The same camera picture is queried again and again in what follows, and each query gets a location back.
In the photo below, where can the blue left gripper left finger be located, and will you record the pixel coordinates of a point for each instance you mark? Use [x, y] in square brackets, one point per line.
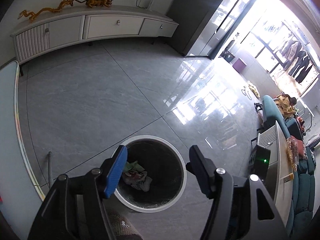
[114, 172]

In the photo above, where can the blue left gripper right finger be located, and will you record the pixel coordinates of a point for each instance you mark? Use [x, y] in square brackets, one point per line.
[204, 170]

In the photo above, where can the green paper piece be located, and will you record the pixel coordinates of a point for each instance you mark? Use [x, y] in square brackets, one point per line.
[133, 167]

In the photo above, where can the white round trash bin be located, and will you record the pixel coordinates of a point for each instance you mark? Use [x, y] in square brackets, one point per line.
[164, 165]

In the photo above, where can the white side cabinet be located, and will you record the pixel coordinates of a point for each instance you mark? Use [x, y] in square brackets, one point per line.
[279, 180]

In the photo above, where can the teal sofa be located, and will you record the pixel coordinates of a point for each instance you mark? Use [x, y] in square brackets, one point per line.
[303, 194]

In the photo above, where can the purple box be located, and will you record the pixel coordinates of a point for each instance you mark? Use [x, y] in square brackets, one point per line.
[239, 65]

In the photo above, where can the grey refrigerator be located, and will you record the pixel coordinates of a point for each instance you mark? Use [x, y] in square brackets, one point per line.
[202, 24]

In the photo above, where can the white tv cabinet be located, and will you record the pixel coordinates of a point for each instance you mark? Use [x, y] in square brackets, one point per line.
[50, 32]

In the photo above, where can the white power strip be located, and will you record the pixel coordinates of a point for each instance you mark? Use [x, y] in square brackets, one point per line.
[150, 5]

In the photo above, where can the golden tiger figurine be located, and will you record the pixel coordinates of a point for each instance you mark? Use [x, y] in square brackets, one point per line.
[96, 3]

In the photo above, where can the golden dragon figurine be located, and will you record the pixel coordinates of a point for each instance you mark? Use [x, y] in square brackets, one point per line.
[33, 15]

